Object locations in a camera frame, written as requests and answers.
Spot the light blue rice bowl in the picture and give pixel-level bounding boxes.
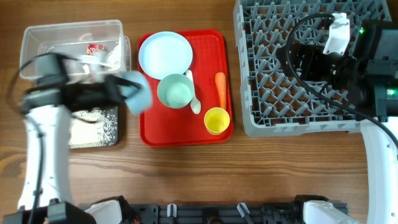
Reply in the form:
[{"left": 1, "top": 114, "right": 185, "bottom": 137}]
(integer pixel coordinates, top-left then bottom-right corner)
[{"left": 121, "top": 70, "right": 153, "bottom": 115}]

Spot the white rice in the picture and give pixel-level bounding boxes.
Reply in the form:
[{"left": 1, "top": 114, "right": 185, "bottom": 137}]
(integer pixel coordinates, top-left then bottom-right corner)
[{"left": 68, "top": 107, "right": 119, "bottom": 149}]

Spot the red snack wrapper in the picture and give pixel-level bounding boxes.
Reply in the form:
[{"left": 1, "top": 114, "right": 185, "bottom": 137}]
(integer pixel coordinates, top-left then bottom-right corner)
[{"left": 86, "top": 44, "right": 105, "bottom": 56}]

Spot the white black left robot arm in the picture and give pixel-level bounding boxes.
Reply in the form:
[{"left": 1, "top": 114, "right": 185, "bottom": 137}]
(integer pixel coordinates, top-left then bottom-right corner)
[{"left": 3, "top": 53, "right": 143, "bottom": 223}]

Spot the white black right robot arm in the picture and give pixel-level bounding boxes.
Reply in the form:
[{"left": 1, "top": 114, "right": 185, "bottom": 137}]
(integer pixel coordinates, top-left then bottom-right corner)
[{"left": 277, "top": 14, "right": 397, "bottom": 223}]

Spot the black waste tray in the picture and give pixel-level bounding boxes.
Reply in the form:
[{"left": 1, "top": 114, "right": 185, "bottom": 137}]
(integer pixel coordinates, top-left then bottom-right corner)
[{"left": 68, "top": 105, "right": 119, "bottom": 149}]

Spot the clear plastic waste bin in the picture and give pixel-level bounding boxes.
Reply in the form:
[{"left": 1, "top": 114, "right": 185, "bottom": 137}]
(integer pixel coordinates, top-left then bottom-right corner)
[{"left": 20, "top": 20, "right": 131, "bottom": 80}]

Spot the grey dishwasher rack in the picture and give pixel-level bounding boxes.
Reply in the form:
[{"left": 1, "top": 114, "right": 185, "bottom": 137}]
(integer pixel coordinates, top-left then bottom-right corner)
[{"left": 233, "top": 0, "right": 391, "bottom": 137}]

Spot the red serving tray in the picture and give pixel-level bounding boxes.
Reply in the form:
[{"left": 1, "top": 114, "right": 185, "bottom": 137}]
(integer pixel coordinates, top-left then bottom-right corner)
[{"left": 139, "top": 29, "right": 234, "bottom": 147}]

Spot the green bowl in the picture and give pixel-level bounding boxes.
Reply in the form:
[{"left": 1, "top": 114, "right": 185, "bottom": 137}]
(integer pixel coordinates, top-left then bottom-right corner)
[{"left": 157, "top": 74, "right": 194, "bottom": 109}]

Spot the light blue plate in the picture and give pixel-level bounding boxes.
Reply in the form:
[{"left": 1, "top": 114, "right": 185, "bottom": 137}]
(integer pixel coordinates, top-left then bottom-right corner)
[{"left": 138, "top": 31, "right": 193, "bottom": 80}]

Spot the orange carrot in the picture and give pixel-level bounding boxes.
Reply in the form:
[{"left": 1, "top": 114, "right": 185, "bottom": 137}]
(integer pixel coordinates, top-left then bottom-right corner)
[{"left": 215, "top": 72, "right": 227, "bottom": 110}]

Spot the white plastic spoon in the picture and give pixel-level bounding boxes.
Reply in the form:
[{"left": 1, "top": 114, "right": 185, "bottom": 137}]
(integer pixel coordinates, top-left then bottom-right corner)
[{"left": 185, "top": 70, "right": 201, "bottom": 114}]

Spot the yellow plastic cup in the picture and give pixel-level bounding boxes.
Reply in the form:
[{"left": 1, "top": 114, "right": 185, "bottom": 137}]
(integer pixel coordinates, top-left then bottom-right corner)
[{"left": 204, "top": 107, "right": 231, "bottom": 135}]

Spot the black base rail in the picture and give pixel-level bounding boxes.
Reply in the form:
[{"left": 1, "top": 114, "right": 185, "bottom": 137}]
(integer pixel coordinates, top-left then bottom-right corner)
[{"left": 131, "top": 202, "right": 293, "bottom": 224}]

